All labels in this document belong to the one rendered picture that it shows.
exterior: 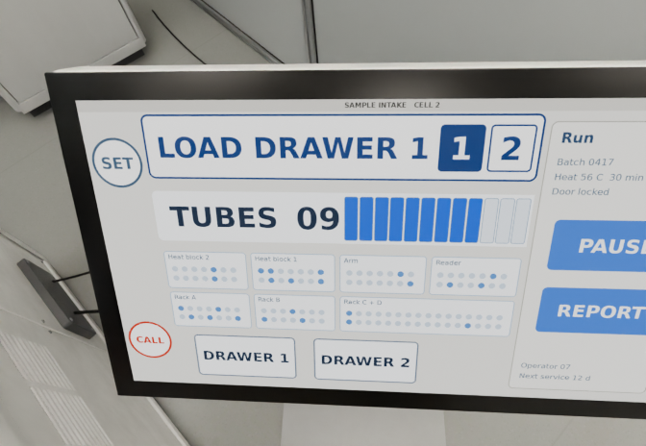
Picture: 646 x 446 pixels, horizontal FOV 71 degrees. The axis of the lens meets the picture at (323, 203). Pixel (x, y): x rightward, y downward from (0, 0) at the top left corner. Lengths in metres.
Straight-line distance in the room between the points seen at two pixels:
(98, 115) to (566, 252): 0.38
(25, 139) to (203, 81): 1.92
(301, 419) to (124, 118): 1.15
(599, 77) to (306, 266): 0.26
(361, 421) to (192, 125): 1.15
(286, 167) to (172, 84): 0.10
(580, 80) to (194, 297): 0.35
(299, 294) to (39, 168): 1.80
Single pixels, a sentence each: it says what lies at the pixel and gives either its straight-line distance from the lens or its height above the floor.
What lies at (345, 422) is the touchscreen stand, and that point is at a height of 0.04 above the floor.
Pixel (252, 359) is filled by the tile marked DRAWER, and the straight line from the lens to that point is 0.45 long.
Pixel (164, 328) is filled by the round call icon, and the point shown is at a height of 1.03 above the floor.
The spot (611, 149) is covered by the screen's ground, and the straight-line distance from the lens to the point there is 0.39.
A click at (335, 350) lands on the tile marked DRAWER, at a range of 0.43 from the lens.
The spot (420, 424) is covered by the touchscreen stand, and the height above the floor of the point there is 0.04.
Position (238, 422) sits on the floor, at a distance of 1.47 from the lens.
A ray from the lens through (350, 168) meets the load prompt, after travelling 0.35.
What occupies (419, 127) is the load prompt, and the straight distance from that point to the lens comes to 0.34.
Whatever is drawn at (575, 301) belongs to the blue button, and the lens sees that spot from 0.43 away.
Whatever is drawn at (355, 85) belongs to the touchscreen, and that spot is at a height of 1.19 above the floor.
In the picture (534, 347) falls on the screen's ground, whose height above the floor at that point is 1.02.
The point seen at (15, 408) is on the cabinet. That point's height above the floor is 0.74.
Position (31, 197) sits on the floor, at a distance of 2.06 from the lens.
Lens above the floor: 1.43
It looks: 61 degrees down
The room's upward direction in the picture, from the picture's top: 7 degrees counter-clockwise
